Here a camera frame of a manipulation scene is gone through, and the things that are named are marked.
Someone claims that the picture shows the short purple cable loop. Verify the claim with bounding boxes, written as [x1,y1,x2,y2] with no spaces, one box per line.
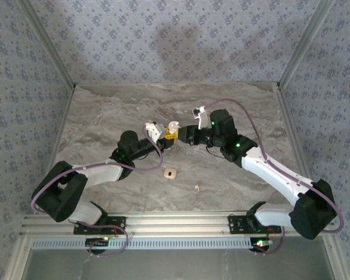
[252,227,286,257]
[87,226,130,258]

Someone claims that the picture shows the black controller board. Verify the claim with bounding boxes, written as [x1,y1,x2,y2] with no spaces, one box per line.
[85,237,111,247]
[250,237,274,252]

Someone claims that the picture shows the grey metal sheet panel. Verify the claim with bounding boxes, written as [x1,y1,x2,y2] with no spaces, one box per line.
[24,249,338,280]

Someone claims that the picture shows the long purple left arm cable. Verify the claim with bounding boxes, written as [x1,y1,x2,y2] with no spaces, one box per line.
[30,132,164,214]

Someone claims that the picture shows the aluminium corner post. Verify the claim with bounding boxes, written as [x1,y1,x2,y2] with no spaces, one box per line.
[17,0,77,90]
[276,0,338,88]

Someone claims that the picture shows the aluminium table edge rail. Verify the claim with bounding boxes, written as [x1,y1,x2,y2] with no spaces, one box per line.
[274,83,349,280]
[4,84,76,280]

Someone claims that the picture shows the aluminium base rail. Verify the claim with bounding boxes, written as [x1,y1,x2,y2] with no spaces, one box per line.
[20,210,298,236]

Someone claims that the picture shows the grey slotted cable duct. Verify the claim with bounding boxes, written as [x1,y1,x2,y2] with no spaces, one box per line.
[30,236,271,251]

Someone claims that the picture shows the long purple arm cable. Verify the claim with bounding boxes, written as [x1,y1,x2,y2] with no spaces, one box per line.
[200,98,345,233]
[30,132,164,214]

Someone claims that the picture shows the long purple right arm cable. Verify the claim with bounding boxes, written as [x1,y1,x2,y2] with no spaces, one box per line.
[200,98,345,233]

